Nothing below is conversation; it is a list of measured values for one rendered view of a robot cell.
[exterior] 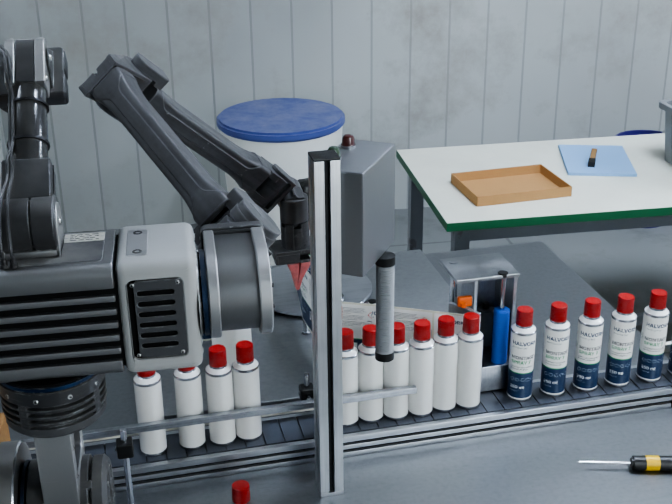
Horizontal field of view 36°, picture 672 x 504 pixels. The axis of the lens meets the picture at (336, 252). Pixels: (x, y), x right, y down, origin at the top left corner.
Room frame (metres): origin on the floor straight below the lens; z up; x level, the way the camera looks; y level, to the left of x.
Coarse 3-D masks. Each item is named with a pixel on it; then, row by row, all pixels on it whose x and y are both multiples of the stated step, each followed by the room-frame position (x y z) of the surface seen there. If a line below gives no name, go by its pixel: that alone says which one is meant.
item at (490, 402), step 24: (600, 384) 1.88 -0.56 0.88; (648, 384) 1.87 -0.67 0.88; (456, 408) 1.79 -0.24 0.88; (480, 408) 1.79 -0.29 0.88; (504, 408) 1.79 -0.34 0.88; (264, 432) 1.71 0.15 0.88; (288, 432) 1.71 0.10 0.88; (312, 432) 1.71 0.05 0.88; (144, 456) 1.63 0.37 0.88; (168, 456) 1.63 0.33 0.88; (192, 456) 1.64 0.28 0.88
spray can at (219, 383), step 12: (216, 348) 1.69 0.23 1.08; (216, 360) 1.67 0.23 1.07; (216, 372) 1.67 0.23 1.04; (228, 372) 1.68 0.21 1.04; (216, 384) 1.66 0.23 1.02; (228, 384) 1.67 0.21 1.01; (216, 396) 1.66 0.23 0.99; (228, 396) 1.67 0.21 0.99; (216, 408) 1.67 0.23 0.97; (228, 408) 1.67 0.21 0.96; (228, 420) 1.67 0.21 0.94; (216, 432) 1.67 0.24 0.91; (228, 432) 1.67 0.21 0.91; (216, 444) 1.67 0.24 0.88; (228, 444) 1.67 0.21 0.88
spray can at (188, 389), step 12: (180, 372) 1.66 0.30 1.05; (192, 372) 1.66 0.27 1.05; (180, 384) 1.65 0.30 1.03; (192, 384) 1.66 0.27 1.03; (180, 396) 1.66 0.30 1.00; (192, 396) 1.65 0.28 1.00; (180, 408) 1.66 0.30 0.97; (192, 408) 1.65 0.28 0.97; (180, 432) 1.66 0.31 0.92; (192, 432) 1.65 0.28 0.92; (204, 432) 1.67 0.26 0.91; (180, 444) 1.66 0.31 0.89; (192, 444) 1.65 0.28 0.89; (204, 444) 1.67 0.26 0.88
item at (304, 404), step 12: (348, 396) 1.71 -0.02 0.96; (360, 396) 1.71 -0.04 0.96; (372, 396) 1.72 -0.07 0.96; (384, 396) 1.72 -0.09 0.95; (252, 408) 1.67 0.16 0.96; (264, 408) 1.67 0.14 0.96; (276, 408) 1.67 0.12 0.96; (288, 408) 1.68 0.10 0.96; (300, 408) 1.69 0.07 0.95; (168, 420) 1.63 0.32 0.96; (180, 420) 1.63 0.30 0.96; (192, 420) 1.64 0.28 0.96; (204, 420) 1.64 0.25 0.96; (216, 420) 1.65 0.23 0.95; (84, 432) 1.60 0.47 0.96; (96, 432) 1.60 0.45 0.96; (108, 432) 1.60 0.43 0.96; (132, 432) 1.61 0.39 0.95
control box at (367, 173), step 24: (360, 144) 1.72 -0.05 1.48; (384, 144) 1.72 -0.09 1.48; (360, 168) 1.59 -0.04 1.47; (384, 168) 1.67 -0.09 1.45; (360, 192) 1.57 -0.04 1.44; (384, 192) 1.67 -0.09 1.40; (360, 216) 1.57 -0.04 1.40; (384, 216) 1.67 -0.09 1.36; (360, 240) 1.57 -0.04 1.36; (384, 240) 1.67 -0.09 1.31; (360, 264) 1.57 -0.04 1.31
